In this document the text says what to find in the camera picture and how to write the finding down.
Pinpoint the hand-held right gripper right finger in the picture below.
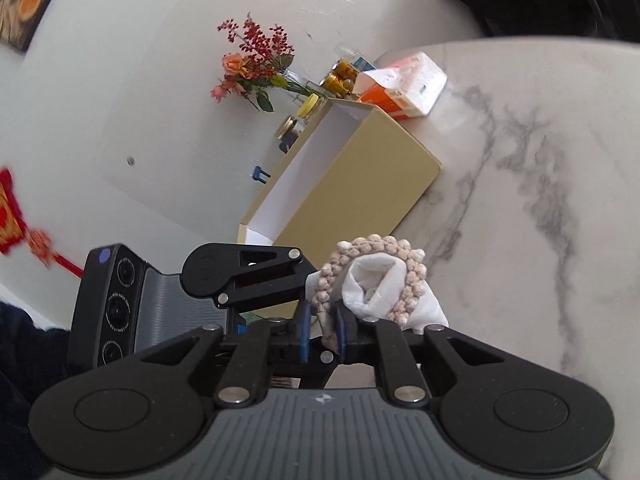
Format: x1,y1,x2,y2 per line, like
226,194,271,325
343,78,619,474
333,300,507,407

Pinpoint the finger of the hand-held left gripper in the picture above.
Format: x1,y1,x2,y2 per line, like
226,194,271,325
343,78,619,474
215,243,321,311
270,347,337,391

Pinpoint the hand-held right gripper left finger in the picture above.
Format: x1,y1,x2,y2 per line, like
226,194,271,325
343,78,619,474
141,300,315,407

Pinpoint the white paper napkin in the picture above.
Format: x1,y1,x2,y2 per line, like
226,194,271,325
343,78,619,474
305,252,450,335

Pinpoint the beige beaded bracelet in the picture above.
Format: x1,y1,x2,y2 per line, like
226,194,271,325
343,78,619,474
310,234,429,348

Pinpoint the tan cardboard box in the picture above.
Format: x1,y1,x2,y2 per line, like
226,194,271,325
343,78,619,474
236,98,443,261

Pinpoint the gold lid jar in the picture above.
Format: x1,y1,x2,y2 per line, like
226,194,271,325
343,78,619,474
273,115,302,142

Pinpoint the person's dark blue clothing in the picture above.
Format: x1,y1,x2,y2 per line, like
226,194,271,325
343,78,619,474
0,301,71,480

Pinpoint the yellow lid jar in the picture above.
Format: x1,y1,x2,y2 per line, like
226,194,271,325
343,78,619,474
296,93,325,122

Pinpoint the clear glass vase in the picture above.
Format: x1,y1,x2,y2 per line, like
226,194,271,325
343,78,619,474
282,67,331,101

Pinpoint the orange white tissue box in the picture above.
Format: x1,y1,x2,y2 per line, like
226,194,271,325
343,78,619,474
354,51,449,121

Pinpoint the red orange flower bouquet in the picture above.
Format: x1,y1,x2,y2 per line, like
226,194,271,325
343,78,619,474
210,12,313,113

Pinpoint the dark framed food picture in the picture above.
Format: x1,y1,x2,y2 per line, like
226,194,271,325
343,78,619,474
0,0,60,54

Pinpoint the red knot wall ornament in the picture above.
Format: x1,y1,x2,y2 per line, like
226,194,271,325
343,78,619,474
0,166,85,279

